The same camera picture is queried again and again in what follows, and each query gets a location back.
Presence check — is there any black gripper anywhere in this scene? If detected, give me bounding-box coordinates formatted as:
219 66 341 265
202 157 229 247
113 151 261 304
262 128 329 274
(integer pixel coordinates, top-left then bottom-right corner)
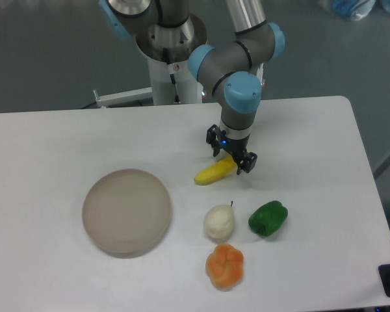
205 124 257 175

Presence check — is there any yellow banana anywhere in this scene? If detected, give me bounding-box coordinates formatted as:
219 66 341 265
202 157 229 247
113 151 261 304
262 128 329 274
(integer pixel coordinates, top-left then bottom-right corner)
194 155 237 185

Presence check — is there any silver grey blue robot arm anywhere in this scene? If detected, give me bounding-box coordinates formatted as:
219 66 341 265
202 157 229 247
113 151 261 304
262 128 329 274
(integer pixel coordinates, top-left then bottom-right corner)
99 1 285 172

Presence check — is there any white pear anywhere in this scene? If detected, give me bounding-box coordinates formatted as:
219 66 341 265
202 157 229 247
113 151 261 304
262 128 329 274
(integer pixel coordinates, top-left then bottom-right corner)
203 204 235 241

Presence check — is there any white right base leg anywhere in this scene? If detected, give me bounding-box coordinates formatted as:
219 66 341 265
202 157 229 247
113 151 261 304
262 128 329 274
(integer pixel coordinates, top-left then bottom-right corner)
256 63 266 88

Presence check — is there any white base leg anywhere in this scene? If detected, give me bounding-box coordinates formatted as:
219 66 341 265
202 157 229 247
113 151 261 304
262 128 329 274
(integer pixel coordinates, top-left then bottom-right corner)
93 87 153 108
256 63 266 88

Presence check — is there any green bell pepper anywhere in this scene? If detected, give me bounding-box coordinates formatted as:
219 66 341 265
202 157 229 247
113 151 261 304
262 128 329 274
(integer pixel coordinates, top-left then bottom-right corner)
248 200 288 237

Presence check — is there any orange knotted bread roll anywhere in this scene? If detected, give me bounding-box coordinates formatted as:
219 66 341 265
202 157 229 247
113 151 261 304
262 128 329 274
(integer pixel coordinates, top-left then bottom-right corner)
205 243 244 289

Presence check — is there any beige round plate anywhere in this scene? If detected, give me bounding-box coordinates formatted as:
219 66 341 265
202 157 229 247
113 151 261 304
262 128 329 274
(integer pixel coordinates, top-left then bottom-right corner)
82 169 172 258

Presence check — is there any white left base leg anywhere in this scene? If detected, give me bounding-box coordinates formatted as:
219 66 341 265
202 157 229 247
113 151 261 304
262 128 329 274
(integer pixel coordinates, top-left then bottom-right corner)
93 87 153 108

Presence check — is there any clear bag with blue items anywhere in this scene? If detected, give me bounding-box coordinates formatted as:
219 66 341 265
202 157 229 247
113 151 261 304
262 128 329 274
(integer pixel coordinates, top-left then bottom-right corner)
318 0 376 21

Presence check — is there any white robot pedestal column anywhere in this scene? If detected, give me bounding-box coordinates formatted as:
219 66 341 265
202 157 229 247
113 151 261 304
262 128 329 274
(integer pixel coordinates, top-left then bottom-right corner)
135 14 209 106

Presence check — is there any black cable on pedestal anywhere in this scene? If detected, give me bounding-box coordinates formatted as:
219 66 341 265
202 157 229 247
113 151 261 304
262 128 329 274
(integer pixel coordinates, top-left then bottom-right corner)
162 47 182 105

